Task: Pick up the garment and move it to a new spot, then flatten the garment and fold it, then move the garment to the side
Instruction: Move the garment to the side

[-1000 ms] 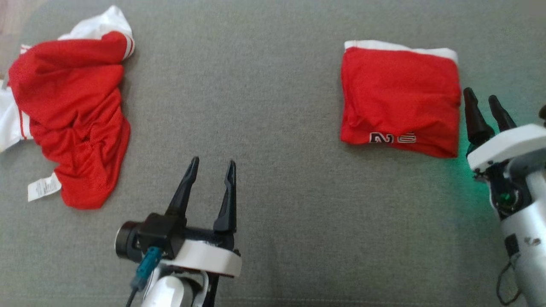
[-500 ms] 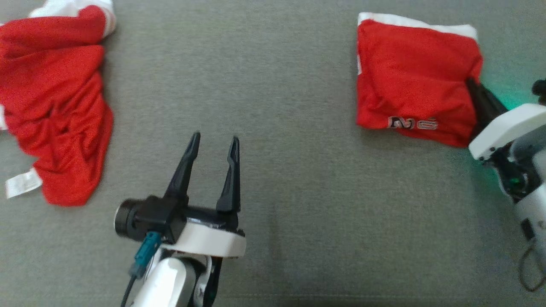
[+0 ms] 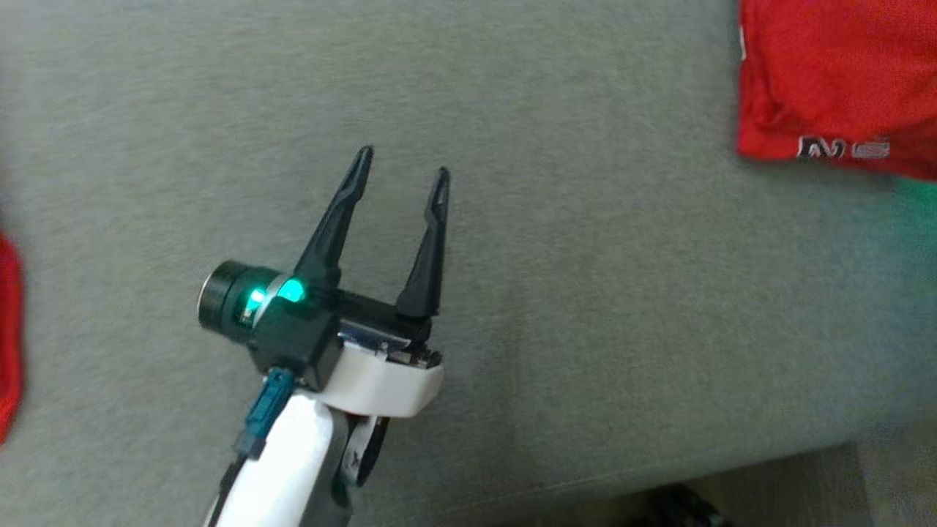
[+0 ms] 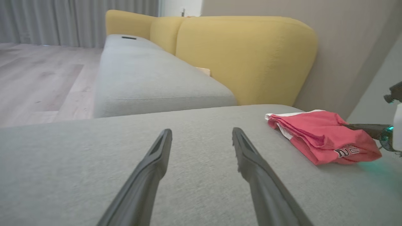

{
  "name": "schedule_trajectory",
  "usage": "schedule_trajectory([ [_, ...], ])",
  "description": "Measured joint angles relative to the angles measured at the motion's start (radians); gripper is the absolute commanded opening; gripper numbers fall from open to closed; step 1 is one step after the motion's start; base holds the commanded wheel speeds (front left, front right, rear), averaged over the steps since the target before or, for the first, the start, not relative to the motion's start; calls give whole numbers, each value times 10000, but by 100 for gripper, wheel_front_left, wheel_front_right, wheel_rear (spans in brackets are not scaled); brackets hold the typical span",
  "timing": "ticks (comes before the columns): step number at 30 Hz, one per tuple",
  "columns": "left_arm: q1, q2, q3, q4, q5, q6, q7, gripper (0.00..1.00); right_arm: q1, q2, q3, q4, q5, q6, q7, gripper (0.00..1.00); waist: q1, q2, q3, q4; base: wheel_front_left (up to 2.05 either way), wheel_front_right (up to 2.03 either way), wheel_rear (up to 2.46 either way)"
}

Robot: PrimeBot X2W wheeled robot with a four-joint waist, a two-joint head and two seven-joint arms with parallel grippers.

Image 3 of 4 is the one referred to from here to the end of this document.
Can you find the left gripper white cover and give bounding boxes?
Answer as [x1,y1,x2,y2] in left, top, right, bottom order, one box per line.
[198,145,452,419]

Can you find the red white basketball jersey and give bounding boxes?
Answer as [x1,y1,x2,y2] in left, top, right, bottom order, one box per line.
[0,233,27,445]

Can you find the red basketball shorts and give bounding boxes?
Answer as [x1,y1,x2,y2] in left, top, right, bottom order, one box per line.
[735,0,937,183]

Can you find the grey fabric sofa seat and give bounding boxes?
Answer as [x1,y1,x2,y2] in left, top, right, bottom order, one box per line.
[0,0,937,527]

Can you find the black cable teal connector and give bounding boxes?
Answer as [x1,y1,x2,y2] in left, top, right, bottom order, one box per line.
[208,367,298,527]

